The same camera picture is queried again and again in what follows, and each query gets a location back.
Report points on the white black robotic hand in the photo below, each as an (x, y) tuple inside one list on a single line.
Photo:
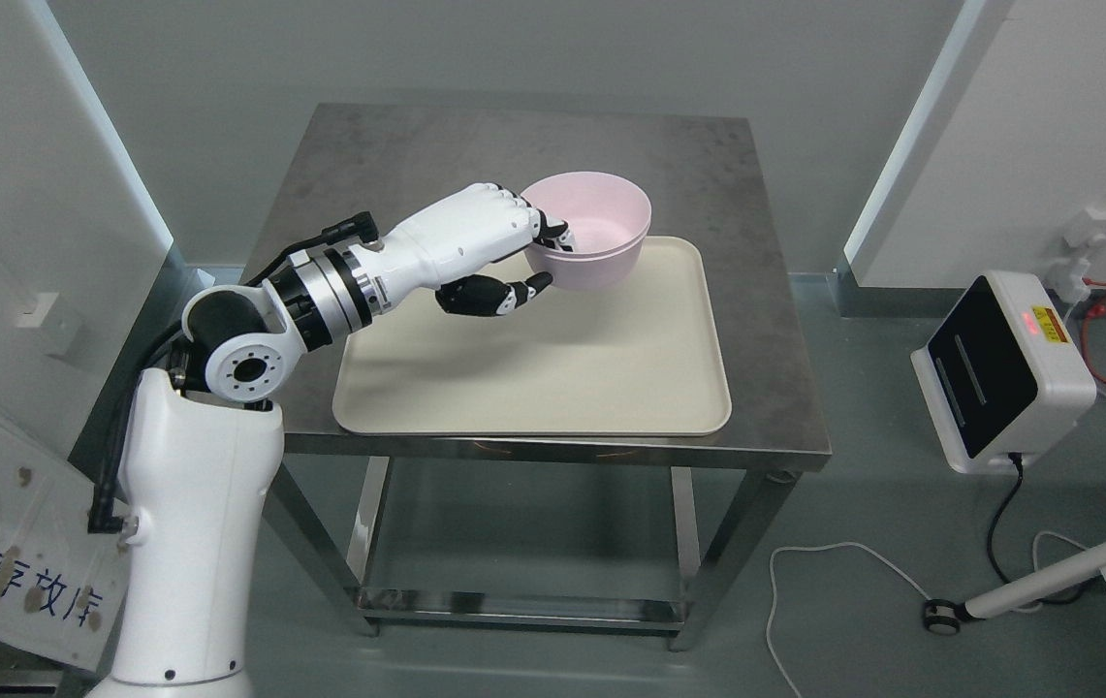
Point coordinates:
[(443, 247)]

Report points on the pink bowl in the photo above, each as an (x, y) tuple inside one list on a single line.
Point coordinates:
[(605, 213), (600, 258)]

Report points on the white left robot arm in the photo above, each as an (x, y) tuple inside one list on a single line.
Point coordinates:
[(197, 447)]

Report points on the beige plastic tray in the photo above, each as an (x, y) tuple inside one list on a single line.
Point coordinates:
[(640, 358)]

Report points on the stainless steel table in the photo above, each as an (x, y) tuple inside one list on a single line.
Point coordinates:
[(703, 176)]

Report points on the white sign with blue text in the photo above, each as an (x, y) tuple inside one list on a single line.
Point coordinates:
[(61, 588)]

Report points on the white black box device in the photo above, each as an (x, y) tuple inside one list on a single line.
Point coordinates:
[(1001, 376)]

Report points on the white wheeled stand leg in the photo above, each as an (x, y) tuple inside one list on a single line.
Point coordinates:
[(946, 617)]

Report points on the white wall switch box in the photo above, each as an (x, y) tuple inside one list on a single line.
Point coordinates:
[(44, 316)]

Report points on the white wall socket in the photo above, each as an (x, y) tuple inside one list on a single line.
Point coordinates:
[(1081, 238)]

